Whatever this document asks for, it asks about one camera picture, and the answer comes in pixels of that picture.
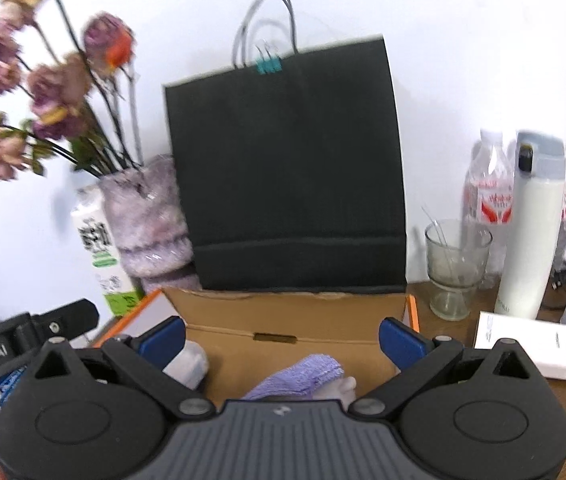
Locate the white rounded object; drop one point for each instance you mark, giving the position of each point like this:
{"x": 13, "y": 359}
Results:
{"x": 190, "y": 362}

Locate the teal binder clip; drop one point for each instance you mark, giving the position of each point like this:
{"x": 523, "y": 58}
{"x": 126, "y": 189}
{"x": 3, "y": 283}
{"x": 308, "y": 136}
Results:
{"x": 268, "y": 66}

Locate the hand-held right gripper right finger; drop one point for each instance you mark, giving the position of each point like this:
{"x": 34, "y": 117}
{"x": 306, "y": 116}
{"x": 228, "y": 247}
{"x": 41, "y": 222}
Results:
{"x": 400, "y": 342}

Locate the black paper bag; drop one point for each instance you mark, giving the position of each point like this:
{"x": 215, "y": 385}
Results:
{"x": 283, "y": 170}

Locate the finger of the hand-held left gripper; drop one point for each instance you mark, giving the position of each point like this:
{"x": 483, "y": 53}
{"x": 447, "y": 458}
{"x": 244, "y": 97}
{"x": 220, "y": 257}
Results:
{"x": 70, "y": 317}

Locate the white green milk carton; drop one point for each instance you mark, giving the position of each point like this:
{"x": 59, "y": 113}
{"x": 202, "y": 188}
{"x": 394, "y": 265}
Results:
{"x": 98, "y": 245}

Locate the clear glass cup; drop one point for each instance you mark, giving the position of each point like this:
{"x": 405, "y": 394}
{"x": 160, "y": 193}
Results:
{"x": 455, "y": 280}

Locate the white rectangular box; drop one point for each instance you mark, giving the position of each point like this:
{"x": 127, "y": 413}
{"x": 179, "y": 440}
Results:
{"x": 558, "y": 360}

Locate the dried flower bouquet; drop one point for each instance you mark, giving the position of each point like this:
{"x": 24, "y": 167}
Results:
{"x": 63, "y": 80}

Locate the orange-edged cardboard box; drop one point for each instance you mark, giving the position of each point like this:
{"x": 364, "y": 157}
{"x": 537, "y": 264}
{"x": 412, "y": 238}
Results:
{"x": 288, "y": 315}

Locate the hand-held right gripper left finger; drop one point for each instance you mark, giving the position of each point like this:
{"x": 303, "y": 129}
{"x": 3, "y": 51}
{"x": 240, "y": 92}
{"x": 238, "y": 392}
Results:
{"x": 165, "y": 342}

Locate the white thermos flask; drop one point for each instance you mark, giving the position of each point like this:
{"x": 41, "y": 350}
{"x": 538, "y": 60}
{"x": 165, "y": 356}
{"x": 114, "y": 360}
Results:
{"x": 528, "y": 240}

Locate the purple cloth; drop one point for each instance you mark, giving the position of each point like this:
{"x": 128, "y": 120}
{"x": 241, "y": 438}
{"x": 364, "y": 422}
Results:
{"x": 303, "y": 372}

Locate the pale pink object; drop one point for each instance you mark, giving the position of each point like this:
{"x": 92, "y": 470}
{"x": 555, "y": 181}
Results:
{"x": 345, "y": 386}

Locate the glass stirring rod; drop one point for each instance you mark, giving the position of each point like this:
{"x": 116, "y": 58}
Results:
{"x": 435, "y": 225}

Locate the purple glazed vase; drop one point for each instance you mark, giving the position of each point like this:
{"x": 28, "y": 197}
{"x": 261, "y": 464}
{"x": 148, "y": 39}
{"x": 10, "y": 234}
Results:
{"x": 148, "y": 220}

